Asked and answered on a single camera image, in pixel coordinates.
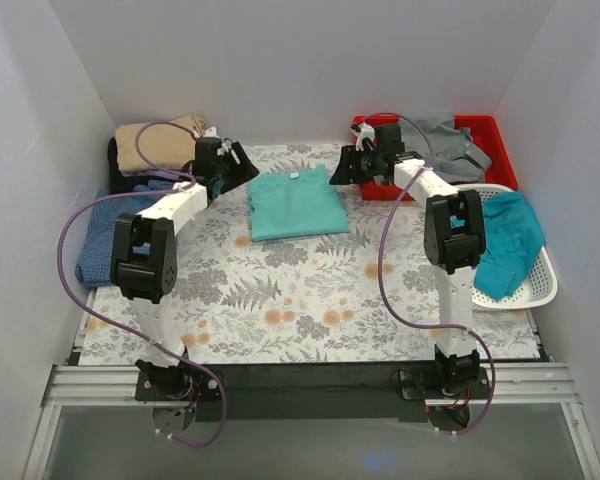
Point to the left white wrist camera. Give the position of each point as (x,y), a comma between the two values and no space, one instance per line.
(212,134)

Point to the grey polo shirt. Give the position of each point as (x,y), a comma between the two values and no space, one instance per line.
(458,159)

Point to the folded beige shirt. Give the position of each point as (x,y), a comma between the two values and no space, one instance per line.
(166,146)

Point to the mint green t shirt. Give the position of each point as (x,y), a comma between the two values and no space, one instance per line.
(295,204)

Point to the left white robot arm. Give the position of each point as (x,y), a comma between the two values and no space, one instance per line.
(144,259)

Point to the blue checkered shirt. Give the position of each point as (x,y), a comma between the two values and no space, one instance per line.
(92,268)

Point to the folded lavender shirt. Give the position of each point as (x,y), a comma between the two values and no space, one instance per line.
(155,175)

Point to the folded black garment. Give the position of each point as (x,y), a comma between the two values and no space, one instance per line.
(117,182)

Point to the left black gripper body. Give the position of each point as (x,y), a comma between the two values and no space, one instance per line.
(231,167)

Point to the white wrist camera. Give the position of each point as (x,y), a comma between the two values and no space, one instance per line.
(364,136)
(212,134)

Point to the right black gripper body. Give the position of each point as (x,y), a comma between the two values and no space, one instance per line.
(358,166)

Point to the aluminium frame rail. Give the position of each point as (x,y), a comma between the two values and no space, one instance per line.
(530,426)

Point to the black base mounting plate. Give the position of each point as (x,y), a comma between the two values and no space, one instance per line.
(304,391)

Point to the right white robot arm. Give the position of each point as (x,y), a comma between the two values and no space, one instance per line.
(454,241)

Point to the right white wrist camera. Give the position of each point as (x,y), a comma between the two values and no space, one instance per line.
(364,136)

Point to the white plastic basket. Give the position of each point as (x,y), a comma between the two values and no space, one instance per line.
(538,289)

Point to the teal blue t shirt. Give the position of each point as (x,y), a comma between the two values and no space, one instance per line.
(514,239)

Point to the red plastic tray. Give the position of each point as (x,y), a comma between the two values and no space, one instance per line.
(486,135)

